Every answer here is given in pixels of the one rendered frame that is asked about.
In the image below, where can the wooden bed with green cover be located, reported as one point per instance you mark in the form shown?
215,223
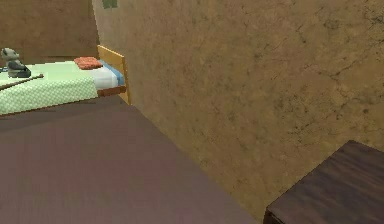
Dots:
60,86

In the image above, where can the orange pillow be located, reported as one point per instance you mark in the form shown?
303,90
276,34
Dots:
88,62

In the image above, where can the dark wooden table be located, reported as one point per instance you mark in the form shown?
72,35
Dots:
336,190

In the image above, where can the brown baseball bat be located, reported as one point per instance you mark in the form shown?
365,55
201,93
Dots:
20,81

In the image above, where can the grey teddy bear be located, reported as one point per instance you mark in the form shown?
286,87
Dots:
14,64

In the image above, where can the green picture on wall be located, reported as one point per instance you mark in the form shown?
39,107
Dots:
110,3

